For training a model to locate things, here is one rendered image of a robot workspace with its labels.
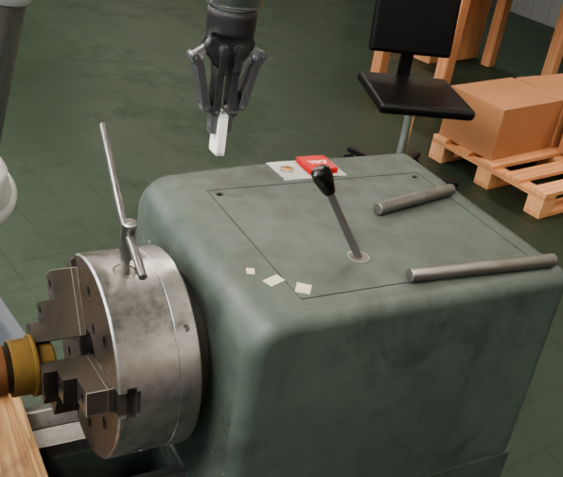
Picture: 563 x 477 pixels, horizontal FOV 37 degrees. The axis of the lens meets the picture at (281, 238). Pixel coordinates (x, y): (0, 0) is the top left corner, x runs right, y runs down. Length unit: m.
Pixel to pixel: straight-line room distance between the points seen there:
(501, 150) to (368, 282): 3.80
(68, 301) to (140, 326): 0.16
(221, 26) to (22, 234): 2.66
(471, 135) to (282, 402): 3.93
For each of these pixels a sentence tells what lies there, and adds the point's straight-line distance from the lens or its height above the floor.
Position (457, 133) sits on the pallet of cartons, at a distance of 5.13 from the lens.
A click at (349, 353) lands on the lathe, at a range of 1.25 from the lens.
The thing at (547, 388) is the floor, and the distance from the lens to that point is 3.45.
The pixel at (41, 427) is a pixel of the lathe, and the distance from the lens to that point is 1.56.
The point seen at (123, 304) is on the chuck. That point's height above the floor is 1.22.
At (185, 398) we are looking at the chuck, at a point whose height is 1.10.
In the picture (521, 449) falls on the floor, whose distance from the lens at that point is 3.12.
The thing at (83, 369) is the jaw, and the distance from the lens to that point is 1.27.
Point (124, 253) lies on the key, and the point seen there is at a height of 1.27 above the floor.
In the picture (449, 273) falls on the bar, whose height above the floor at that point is 1.27.
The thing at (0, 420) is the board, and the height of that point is 0.88.
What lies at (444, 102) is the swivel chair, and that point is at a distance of 4.42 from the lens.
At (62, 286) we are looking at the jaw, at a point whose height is 1.18.
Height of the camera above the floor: 1.90
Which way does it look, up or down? 28 degrees down
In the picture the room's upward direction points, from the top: 10 degrees clockwise
